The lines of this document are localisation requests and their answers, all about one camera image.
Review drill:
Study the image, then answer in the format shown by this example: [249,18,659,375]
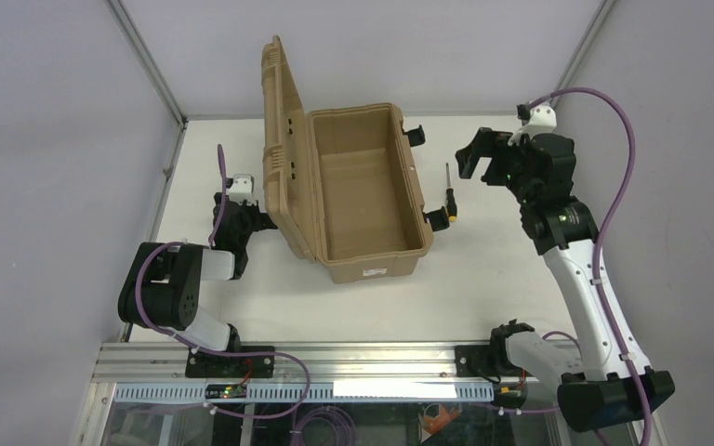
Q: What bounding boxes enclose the tan plastic toolbox bin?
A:
[261,36,434,284]

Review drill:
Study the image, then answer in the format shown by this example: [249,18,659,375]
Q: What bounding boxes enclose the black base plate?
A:
[184,345,275,379]
[454,344,504,379]

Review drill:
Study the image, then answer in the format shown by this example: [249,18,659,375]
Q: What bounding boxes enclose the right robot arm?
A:
[456,127,675,433]

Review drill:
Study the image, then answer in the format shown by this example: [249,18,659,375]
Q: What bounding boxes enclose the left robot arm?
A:
[117,192,277,353]

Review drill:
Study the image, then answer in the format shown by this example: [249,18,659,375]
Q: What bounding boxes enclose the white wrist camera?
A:
[227,174,258,205]
[508,101,557,146]

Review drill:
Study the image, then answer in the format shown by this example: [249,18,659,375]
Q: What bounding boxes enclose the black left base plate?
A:
[184,345,275,379]

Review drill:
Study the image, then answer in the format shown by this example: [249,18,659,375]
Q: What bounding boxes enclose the orange object under table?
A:
[419,403,461,435]

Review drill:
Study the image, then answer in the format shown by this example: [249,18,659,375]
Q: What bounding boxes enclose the black yellow screwdriver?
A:
[445,163,457,222]

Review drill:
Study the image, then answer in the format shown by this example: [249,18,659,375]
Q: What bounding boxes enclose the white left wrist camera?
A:
[227,174,258,205]

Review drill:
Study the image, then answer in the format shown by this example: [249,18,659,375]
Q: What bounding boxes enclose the coiled purple cable below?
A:
[290,404,358,446]

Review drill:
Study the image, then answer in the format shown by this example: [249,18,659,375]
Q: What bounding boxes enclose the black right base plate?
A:
[454,344,504,379]

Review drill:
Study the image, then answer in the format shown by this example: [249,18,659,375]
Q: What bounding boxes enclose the aluminium mounting rail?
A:
[92,341,484,383]

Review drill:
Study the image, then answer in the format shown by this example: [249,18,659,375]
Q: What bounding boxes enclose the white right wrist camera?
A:
[508,101,557,146]

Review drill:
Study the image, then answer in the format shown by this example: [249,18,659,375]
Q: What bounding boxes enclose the white slotted cable duct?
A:
[113,379,494,405]

